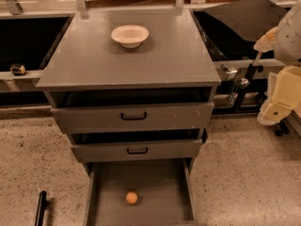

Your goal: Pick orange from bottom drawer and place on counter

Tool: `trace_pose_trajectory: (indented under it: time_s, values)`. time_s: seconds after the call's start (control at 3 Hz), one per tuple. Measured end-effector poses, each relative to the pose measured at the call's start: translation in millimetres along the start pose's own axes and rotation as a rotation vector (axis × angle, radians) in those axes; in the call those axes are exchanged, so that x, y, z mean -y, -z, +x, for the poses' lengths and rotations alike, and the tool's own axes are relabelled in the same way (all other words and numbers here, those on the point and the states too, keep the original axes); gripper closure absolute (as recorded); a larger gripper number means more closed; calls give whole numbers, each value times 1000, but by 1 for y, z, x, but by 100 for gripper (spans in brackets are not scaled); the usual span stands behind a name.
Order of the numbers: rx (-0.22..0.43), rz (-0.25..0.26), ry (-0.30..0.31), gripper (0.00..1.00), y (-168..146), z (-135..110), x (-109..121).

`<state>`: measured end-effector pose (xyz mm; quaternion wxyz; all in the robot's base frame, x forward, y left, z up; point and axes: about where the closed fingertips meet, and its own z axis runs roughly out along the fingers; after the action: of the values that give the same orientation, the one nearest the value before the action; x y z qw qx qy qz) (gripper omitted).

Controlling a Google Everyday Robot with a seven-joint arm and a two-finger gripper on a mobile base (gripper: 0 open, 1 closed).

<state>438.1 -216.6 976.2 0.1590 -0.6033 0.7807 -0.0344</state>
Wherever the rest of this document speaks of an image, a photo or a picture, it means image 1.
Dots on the black tray stand table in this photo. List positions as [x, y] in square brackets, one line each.
[229, 32]

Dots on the orange fruit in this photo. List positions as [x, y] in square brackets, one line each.
[131, 198]

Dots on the white bowl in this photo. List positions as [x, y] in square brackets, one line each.
[130, 36]

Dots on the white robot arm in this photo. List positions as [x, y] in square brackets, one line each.
[284, 87]

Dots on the grey middle drawer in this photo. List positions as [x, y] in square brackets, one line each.
[130, 151]

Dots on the black bar handle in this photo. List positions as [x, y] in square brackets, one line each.
[42, 205]

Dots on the grey top drawer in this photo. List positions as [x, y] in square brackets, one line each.
[125, 118]

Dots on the grey open bottom drawer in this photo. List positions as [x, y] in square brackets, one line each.
[162, 187]

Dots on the grey drawer cabinet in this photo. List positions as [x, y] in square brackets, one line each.
[172, 66]

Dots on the metal clamp bracket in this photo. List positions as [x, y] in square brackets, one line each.
[238, 82]

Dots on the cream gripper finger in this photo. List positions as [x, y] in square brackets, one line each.
[266, 42]

